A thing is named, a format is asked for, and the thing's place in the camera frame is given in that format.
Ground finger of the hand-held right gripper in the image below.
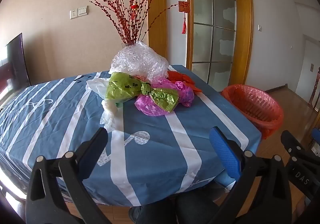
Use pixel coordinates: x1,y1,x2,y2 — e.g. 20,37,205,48
280,130,320,164
311,127,320,146

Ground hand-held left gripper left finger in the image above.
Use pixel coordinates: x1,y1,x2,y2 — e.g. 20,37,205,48
25,126,113,224

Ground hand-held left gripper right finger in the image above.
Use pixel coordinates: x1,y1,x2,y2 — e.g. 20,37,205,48
209,126,292,224

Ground white plastic bag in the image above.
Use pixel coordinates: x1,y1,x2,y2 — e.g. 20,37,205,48
86,78,123,131

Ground red basket with red liner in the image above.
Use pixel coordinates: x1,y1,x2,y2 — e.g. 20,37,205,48
221,84,284,139

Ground green plastic bag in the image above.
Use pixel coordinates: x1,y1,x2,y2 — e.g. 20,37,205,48
105,72,179,112

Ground purple plastic bag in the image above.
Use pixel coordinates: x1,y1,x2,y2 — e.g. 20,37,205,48
135,78,195,116

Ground red plastic bag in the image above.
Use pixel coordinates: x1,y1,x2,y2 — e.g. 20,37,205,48
167,71,202,93

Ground clear plastic bag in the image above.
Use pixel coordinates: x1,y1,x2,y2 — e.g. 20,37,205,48
109,41,170,82

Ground blue white striped tablecloth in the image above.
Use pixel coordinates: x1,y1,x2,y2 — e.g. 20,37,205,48
0,64,262,207

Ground wooden chair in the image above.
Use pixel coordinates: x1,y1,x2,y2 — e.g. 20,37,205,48
308,66,320,112

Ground white room door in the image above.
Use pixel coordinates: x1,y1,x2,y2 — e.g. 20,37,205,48
294,34,320,95

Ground person's legs in dark trousers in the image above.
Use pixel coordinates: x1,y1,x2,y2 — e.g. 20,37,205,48
128,184,227,224

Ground black flat television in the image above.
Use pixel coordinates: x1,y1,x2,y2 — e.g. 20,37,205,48
0,33,32,89

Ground wooden framed glass door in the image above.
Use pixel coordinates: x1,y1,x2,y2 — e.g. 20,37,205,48
147,0,254,90

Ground red berry branches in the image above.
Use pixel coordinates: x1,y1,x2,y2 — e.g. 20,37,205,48
89,0,181,44

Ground red hanging knot ornament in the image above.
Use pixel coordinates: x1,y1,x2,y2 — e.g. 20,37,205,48
178,1,191,35

